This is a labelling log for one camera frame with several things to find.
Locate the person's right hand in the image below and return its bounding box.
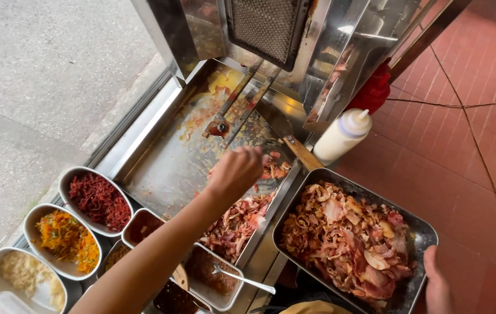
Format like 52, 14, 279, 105
423, 245, 454, 314

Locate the yellow cloth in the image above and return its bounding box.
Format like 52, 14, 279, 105
279, 300, 354, 314

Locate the small metal container of crumbs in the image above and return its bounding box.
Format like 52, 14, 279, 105
97, 239, 131, 280

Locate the clear plastic container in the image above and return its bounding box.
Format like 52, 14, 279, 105
0, 291, 39, 314

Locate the stainless steel drip pan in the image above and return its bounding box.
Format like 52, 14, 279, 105
94, 59, 315, 267

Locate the wooden spoon handle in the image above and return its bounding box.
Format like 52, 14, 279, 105
172, 263, 190, 292

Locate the oval bowl of orange shreds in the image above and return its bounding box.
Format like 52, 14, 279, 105
23, 203, 103, 281

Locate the large pile of shaved meat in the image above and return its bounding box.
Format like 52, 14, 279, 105
280, 181, 415, 307

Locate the metal container of red sauce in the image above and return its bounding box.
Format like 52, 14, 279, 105
121, 208, 166, 249

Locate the red cloth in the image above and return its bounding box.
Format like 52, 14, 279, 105
345, 58, 393, 115

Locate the small pile of shaved meat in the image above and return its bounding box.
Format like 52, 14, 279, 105
199, 150, 293, 263

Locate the person's left hand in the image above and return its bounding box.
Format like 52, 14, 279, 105
206, 145, 265, 206

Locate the stainless steel grill housing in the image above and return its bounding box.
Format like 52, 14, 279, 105
130, 0, 475, 133

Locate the rectangular metal meat tray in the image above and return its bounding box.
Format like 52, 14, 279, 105
272, 168, 439, 314

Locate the mesh gas burner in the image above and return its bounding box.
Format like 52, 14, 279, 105
225, 0, 310, 73

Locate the metal spoon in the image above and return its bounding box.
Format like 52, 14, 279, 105
211, 261, 276, 295

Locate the wooden handled metal spatula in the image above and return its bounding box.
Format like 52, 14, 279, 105
254, 98, 324, 172

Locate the metal container of dark sauce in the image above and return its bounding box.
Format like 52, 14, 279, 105
152, 279, 214, 314

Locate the white squeeze bottle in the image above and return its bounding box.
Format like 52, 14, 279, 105
312, 108, 373, 167

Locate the oval bowl of white shreds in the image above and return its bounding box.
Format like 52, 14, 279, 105
0, 247, 69, 314

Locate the metal spit rail bracket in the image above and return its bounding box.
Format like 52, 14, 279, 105
202, 65, 282, 141

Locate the metal container of brown filling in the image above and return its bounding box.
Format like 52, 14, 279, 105
183, 242, 245, 312

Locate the oval bowl of red shreds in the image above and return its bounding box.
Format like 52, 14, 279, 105
58, 166, 134, 238

